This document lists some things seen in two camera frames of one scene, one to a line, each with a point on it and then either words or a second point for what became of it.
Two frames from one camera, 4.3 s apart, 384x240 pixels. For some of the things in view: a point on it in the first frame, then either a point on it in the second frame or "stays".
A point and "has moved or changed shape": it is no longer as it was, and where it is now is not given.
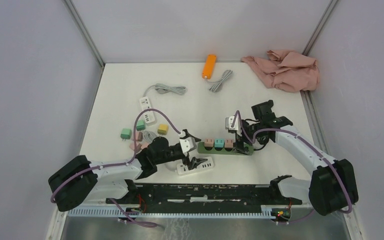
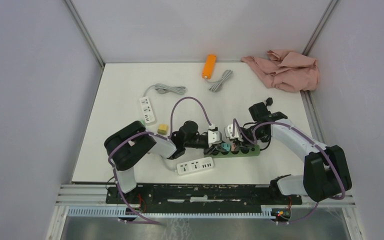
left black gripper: (194, 162) -> (214, 148)
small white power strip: (149, 117) stays
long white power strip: (182, 169) stays
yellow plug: (163, 129) stays
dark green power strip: (248, 150) has moved or changed shape
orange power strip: (209, 66) stays
